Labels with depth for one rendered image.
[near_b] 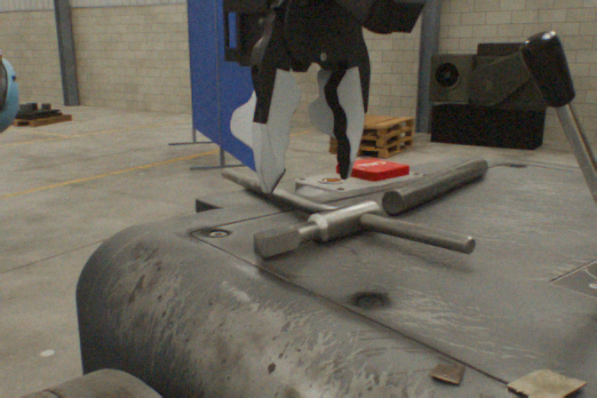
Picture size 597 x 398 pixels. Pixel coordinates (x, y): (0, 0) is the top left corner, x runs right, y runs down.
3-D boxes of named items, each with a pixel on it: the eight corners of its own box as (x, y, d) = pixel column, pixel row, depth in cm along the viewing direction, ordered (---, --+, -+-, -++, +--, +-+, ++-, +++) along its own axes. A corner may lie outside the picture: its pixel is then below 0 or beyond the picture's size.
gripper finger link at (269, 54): (282, 131, 45) (310, 21, 45) (297, 134, 44) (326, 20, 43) (234, 116, 42) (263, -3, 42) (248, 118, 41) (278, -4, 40)
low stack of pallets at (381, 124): (362, 142, 924) (363, 115, 913) (415, 146, 883) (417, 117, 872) (326, 154, 819) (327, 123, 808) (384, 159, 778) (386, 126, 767)
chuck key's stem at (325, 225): (271, 265, 38) (382, 229, 46) (269, 232, 38) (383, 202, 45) (250, 257, 40) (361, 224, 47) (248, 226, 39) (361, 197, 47)
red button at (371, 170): (370, 173, 71) (371, 156, 70) (409, 182, 66) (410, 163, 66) (334, 180, 67) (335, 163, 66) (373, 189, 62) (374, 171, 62)
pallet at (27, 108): (37, 119, 1231) (35, 99, 1221) (72, 120, 1214) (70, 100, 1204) (-4, 125, 1118) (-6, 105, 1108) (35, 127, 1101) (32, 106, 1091)
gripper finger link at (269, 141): (235, 183, 48) (262, 74, 48) (279, 196, 44) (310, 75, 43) (203, 176, 46) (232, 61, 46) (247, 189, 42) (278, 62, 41)
